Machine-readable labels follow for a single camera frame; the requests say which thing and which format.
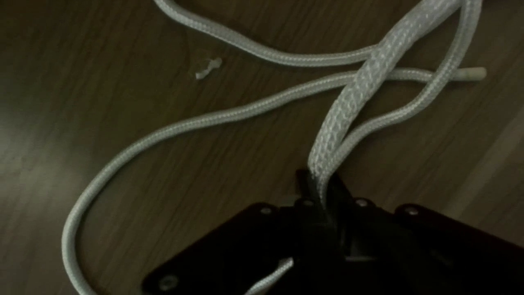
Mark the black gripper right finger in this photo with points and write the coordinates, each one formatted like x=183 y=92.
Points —
x=351 y=217

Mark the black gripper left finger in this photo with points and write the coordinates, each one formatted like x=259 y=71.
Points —
x=318 y=232

